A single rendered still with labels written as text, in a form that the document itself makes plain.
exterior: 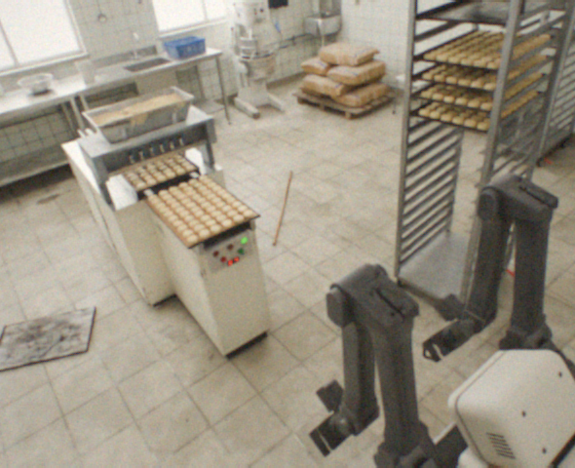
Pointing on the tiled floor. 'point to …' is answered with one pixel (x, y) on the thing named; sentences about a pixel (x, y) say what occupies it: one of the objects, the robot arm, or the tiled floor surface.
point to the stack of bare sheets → (43, 340)
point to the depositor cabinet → (134, 225)
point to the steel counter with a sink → (144, 69)
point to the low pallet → (342, 104)
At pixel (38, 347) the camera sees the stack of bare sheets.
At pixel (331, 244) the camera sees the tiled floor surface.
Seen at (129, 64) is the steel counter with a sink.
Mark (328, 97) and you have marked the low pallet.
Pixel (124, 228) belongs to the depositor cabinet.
